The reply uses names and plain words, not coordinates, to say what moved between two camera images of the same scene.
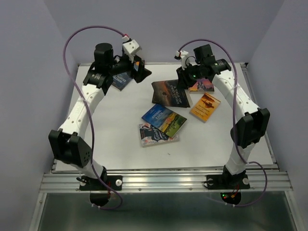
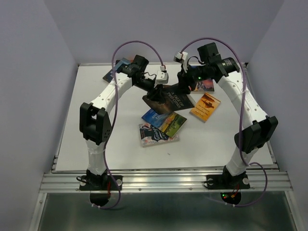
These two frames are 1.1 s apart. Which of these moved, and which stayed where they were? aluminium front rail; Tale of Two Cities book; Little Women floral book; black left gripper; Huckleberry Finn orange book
Moved: black left gripper; Tale of Two Cities book
Stayed: aluminium front rail; Huckleberry Finn orange book; Little Women floral book
